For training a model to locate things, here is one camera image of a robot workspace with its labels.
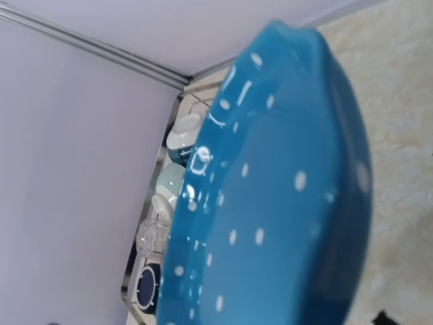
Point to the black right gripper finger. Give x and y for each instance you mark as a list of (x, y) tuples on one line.
[(394, 314)]

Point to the blue polka-dot plate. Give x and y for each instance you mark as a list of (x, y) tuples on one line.
[(272, 222)]

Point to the dark blue mug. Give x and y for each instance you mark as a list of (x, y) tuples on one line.
[(148, 285)]

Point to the clear glass cup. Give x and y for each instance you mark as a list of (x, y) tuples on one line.
[(152, 237)]

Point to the pale green ribbed bowl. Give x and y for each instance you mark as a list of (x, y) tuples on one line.
[(167, 189)]

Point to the teal white mug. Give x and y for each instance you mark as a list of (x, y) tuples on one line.
[(182, 138)]

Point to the metal wire dish rack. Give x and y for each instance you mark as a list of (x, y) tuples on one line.
[(194, 98)]

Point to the left aluminium frame post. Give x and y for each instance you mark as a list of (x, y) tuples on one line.
[(156, 72)]

